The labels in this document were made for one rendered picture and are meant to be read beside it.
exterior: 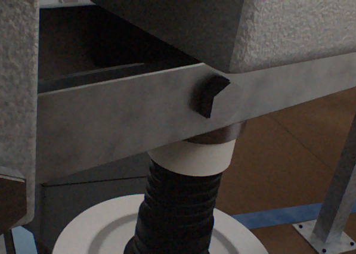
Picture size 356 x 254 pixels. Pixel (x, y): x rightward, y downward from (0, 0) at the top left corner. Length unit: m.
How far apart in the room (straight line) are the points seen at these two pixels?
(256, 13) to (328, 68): 0.18
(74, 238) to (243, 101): 0.24
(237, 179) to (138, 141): 2.09
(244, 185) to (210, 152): 1.96
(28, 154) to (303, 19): 0.14
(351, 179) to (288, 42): 1.74
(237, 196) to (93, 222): 1.76
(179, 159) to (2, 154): 0.19
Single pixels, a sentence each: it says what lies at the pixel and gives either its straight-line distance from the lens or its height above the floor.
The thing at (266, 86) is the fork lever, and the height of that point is 1.13.
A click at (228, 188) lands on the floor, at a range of 2.28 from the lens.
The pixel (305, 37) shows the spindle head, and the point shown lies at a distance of 0.25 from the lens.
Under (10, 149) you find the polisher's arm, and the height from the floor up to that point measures 1.14.
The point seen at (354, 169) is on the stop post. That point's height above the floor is 0.37.
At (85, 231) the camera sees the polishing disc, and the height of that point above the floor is 0.92.
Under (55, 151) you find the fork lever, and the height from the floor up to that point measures 1.12.
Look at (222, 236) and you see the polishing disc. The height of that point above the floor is 0.92.
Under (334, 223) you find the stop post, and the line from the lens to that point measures 2.08.
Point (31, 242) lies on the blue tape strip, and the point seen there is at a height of 0.83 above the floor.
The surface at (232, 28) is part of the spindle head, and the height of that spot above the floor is 1.19.
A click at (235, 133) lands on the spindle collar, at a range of 0.37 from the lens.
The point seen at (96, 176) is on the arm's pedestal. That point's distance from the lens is 1.43.
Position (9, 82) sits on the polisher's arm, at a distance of 0.19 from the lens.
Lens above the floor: 1.25
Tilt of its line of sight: 28 degrees down
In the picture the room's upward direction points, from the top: 10 degrees clockwise
